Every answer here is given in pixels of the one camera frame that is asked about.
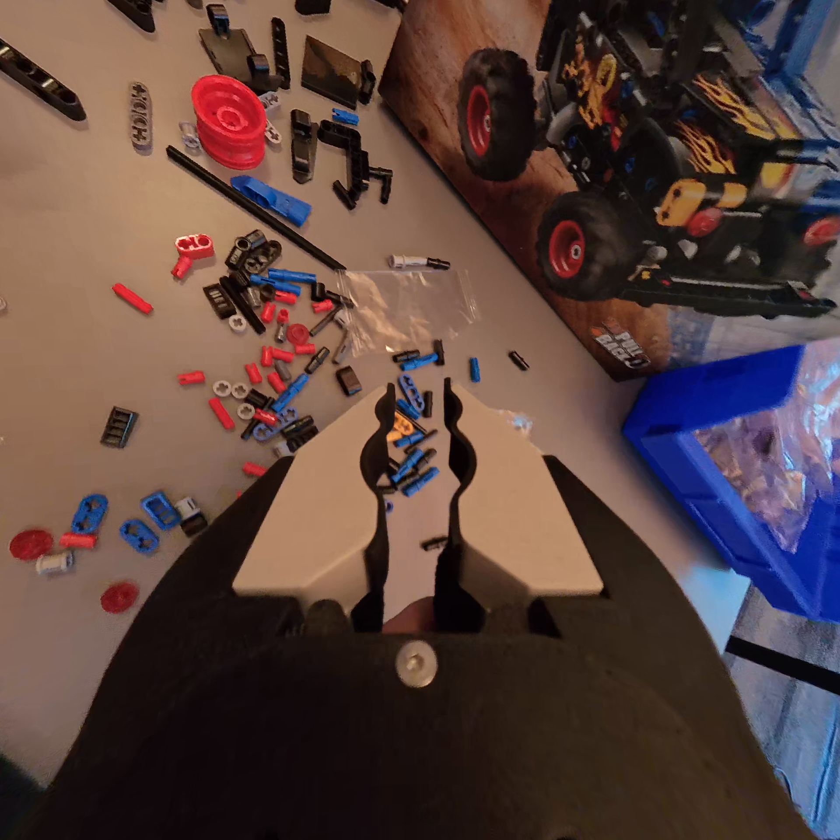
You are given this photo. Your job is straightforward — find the red toy wheel rim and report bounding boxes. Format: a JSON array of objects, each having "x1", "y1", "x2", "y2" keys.
[{"x1": 190, "y1": 74, "x2": 269, "y2": 170}]

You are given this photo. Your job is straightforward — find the crumpled clear plastic bags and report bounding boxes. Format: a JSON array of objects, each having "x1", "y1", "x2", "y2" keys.
[{"x1": 696, "y1": 341, "x2": 840, "y2": 552}]

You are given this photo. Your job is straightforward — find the blue plastic bin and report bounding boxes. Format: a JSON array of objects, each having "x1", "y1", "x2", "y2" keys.
[{"x1": 622, "y1": 344, "x2": 840, "y2": 624}]

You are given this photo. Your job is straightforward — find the black flat toy panel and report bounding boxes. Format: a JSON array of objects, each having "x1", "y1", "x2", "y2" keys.
[{"x1": 301, "y1": 36, "x2": 376, "y2": 109}]

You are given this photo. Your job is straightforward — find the grey desk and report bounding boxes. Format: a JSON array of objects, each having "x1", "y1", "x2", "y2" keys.
[{"x1": 0, "y1": 0, "x2": 752, "y2": 785}]

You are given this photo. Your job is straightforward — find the dark grey thin beam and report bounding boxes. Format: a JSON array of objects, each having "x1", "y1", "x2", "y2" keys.
[{"x1": 128, "y1": 80, "x2": 153, "y2": 145}]

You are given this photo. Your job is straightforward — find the long black toy beam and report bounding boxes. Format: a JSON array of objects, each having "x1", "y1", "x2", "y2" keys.
[{"x1": 0, "y1": 39, "x2": 88, "y2": 122}]

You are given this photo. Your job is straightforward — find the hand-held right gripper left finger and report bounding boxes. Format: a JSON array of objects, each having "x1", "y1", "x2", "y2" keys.
[{"x1": 231, "y1": 382, "x2": 398, "y2": 633}]

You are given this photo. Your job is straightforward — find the long black toy axle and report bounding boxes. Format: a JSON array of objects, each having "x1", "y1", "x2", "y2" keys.
[{"x1": 165, "y1": 144, "x2": 345, "y2": 271}]

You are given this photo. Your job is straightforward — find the clear bag with pieces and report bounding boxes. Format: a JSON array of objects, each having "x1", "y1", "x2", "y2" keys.
[{"x1": 335, "y1": 268, "x2": 479, "y2": 358}]

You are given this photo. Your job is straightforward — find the black toy connector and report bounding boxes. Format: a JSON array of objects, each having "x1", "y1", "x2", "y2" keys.
[{"x1": 226, "y1": 230, "x2": 283, "y2": 271}]

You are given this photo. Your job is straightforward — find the black grille tile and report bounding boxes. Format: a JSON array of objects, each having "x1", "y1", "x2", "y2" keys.
[{"x1": 100, "y1": 406, "x2": 139, "y2": 449}]

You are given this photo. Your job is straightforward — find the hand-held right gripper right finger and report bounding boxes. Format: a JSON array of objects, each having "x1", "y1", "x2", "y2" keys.
[{"x1": 432, "y1": 377, "x2": 606, "y2": 633}]

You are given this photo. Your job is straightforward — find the blue toy fairing piece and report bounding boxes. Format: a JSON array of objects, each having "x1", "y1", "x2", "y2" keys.
[{"x1": 230, "y1": 174, "x2": 312, "y2": 228}]

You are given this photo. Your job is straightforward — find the black curved toy piece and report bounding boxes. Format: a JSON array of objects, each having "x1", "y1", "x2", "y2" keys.
[{"x1": 290, "y1": 108, "x2": 320, "y2": 185}]

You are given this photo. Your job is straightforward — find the toy truck set box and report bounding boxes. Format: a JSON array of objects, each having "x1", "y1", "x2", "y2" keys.
[{"x1": 379, "y1": 0, "x2": 840, "y2": 383}]

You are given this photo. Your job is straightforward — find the pile of small toy pins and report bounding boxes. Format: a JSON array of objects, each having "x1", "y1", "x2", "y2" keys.
[{"x1": 176, "y1": 230, "x2": 483, "y2": 500}]

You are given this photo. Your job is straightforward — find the blue two-hole link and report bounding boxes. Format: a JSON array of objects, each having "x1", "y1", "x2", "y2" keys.
[
  {"x1": 140, "y1": 490, "x2": 182, "y2": 531},
  {"x1": 70, "y1": 493, "x2": 109, "y2": 534},
  {"x1": 118, "y1": 518, "x2": 160, "y2": 554}
]

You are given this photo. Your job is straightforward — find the black hinged toy panel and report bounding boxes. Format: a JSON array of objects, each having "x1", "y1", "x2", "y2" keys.
[{"x1": 199, "y1": 5, "x2": 283, "y2": 96}]

